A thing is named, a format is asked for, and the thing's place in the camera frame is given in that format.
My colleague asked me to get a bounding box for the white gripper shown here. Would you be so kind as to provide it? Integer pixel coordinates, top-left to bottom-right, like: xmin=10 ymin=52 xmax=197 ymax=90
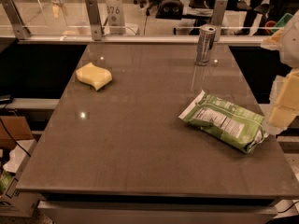
xmin=261 ymin=10 xmax=299 ymax=129

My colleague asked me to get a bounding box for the green jalapeno chip bag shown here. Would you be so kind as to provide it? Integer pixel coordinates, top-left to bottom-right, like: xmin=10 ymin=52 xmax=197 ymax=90
xmin=178 ymin=91 xmax=268 ymax=153

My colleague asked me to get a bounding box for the yellow sponge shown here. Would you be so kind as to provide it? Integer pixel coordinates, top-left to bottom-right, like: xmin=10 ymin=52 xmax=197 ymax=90
xmin=76 ymin=63 xmax=112 ymax=91

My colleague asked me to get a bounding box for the silver drink can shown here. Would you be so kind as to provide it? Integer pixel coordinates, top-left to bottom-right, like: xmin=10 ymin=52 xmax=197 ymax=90
xmin=195 ymin=24 xmax=216 ymax=65

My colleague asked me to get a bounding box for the black device with lenses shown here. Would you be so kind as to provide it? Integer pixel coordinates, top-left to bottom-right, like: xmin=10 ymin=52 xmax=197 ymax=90
xmin=155 ymin=0 xmax=183 ymax=20

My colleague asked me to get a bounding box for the brown cardboard box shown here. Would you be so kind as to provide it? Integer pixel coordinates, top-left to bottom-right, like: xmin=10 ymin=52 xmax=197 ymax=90
xmin=0 ymin=116 xmax=33 ymax=150

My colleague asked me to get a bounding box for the white cardboard box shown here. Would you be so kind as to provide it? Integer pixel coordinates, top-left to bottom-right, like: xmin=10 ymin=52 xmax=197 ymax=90
xmin=0 ymin=139 xmax=45 ymax=218

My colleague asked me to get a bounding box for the right metal glass bracket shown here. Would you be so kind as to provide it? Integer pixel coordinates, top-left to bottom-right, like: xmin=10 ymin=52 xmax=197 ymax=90
xmin=211 ymin=0 xmax=228 ymax=42

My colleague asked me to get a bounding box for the metal glass bracket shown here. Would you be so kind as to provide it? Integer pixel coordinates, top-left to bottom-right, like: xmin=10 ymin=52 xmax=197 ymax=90
xmin=85 ymin=0 xmax=103 ymax=41
xmin=0 ymin=0 xmax=31 ymax=40
xmin=211 ymin=0 xmax=228 ymax=42

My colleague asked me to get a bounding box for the white numbered post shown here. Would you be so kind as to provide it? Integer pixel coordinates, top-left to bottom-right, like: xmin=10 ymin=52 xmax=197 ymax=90
xmin=106 ymin=0 xmax=126 ymax=35

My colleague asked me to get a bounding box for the middle metal glass bracket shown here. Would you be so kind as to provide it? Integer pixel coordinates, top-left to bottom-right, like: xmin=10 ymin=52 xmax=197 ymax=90
xmin=85 ymin=0 xmax=103 ymax=41

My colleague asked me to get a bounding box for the left metal glass bracket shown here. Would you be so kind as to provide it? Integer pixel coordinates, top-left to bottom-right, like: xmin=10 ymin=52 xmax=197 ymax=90
xmin=0 ymin=0 xmax=31 ymax=40

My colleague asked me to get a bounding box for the black cable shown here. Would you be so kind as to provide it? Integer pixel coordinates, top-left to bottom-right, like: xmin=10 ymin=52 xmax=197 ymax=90
xmin=0 ymin=118 xmax=32 ymax=158

